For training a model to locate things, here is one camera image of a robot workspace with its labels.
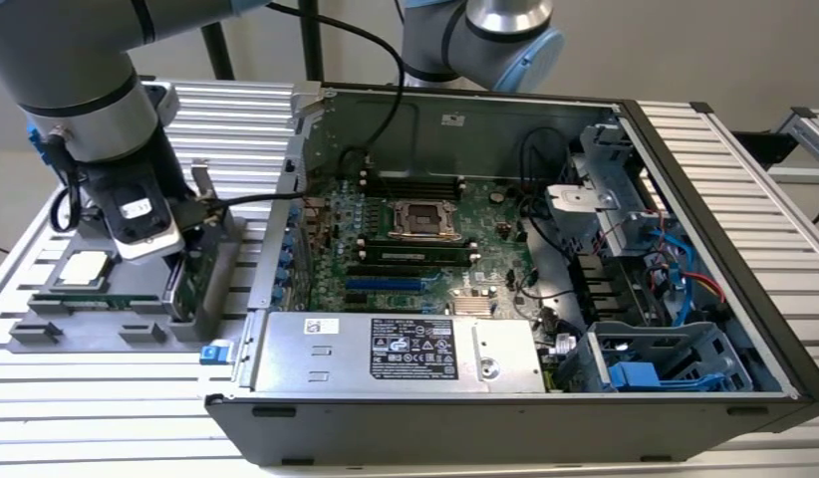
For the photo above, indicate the Nvidia Quadro graphics card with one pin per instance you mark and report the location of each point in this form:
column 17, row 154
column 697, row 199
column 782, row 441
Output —
column 203, row 279

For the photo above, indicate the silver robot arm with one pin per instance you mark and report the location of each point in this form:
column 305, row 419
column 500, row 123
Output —
column 71, row 65

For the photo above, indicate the hard disk in blue carrier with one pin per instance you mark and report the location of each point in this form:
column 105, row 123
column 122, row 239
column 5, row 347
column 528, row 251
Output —
column 33, row 144

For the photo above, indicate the silver CPU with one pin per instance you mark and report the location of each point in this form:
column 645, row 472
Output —
column 83, row 269

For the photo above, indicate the black stand pole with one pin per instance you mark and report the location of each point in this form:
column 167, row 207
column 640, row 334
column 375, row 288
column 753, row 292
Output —
column 311, row 50
column 218, row 55

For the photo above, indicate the green RAM stick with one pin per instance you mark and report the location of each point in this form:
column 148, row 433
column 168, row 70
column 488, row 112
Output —
column 96, row 300

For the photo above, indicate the grey parts rack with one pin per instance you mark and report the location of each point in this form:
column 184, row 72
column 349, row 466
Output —
column 89, row 323

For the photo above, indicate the CPU socket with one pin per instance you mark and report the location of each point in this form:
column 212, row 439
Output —
column 395, row 219

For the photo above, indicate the blue case latch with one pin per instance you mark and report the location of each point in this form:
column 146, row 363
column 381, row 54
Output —
column 212, row 353

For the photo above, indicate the long black expansion slot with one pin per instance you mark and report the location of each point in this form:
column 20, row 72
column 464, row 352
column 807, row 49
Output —
column 382, row 271

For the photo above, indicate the short black expansion slot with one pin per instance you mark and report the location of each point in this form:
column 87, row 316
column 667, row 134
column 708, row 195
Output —
column 357, row 299

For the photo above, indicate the blue expansion slot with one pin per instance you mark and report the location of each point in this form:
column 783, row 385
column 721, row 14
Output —
column 382, row 287

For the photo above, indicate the dark RAM stick white label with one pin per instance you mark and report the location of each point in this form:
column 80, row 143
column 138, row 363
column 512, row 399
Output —
column 409, row 256

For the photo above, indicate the silver power supply unit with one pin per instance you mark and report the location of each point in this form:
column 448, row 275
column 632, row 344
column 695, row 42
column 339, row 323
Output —
column 343, row 368

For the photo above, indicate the coin cell battery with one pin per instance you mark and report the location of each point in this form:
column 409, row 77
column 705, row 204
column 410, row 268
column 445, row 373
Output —
column 494, row 196

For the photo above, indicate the green motherboard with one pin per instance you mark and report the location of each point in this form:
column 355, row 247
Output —
column 496, row 239

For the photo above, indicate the silver chipset heat sink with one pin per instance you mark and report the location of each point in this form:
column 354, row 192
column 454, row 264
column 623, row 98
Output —
column 474, row 306

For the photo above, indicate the silver metal drive cage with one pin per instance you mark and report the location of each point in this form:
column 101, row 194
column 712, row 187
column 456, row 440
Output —
column 572, row 199

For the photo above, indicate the grey open PC case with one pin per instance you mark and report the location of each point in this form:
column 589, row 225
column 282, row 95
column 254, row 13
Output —
column 449, row 428

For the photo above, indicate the grey plastic disk bay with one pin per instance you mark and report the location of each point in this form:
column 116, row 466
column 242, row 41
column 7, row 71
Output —
column 655, row 332

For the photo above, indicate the blue plastic drive carrier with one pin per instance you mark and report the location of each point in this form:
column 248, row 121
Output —
column 632, row 376

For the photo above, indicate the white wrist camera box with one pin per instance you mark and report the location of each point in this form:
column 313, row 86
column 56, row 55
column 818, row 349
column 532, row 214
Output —
column 150, row 244

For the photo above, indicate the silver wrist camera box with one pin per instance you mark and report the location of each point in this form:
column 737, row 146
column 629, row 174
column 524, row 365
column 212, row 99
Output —
column 162, row 102

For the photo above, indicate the aluminium frame table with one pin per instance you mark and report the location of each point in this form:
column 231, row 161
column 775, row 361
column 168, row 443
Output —
column 808, row 124

